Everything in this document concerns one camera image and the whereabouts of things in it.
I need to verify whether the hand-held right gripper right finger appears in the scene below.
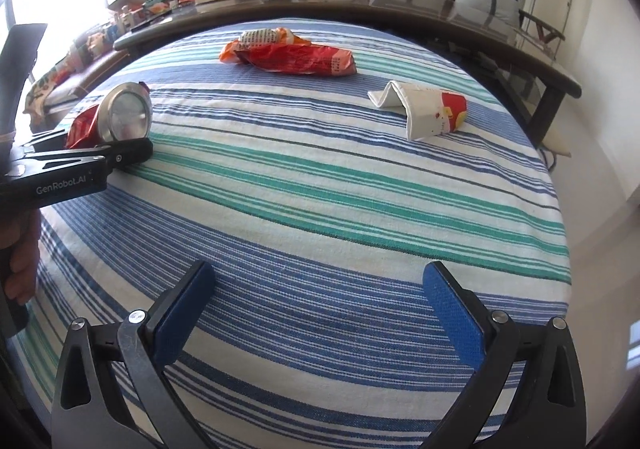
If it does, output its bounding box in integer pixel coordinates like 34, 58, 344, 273
422, 260, 586, 449

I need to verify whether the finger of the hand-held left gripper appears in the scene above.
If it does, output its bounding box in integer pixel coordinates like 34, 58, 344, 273
20, 129, 69, 152
22, 137, 154, 170

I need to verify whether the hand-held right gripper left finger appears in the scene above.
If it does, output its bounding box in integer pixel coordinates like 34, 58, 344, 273
50, 260, 217, 449

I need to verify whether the crushed red drink can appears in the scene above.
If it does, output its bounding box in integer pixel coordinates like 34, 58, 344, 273
65, 81, 153, 150

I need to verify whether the person's left hand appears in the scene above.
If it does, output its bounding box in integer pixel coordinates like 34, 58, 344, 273
0, 208, 42, 306

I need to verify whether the low brown cabinet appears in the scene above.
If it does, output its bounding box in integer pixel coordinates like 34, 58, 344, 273
25, 34, 131, 130

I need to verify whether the blue green striped tablecloth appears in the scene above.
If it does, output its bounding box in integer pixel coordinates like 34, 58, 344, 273
10, 19, 573, 449

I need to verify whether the white orange patterned wrapper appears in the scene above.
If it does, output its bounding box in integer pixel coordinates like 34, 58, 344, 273
220, 28, 312, 64

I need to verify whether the red plastic wrapper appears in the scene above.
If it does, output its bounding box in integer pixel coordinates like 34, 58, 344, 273
245, 43, 358, 78

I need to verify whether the flattened white red paper cup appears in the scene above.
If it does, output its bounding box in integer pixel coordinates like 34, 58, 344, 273
367, 80, 468, 142

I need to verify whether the long dark glossy table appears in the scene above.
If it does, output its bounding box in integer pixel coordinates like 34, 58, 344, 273
114, 0, 583, 150

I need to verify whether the wooden chair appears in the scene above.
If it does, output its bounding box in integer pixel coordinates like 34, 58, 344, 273
517, 9, 566, 60

